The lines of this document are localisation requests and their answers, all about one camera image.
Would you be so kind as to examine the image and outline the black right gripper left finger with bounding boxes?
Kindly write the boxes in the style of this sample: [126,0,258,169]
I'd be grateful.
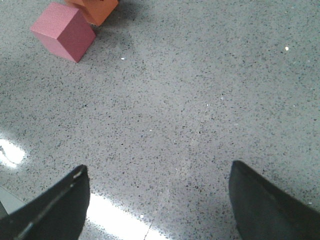
[0,165,90,240]

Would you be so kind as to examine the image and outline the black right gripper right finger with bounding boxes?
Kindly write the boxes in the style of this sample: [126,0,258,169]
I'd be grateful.
[229,160,320,240]

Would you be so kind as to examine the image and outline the orange foam cube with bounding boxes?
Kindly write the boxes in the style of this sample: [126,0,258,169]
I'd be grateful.
[65,0,119,26]

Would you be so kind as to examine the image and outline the pink foam cube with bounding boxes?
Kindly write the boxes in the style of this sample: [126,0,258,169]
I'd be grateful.
[30,2,96,63]

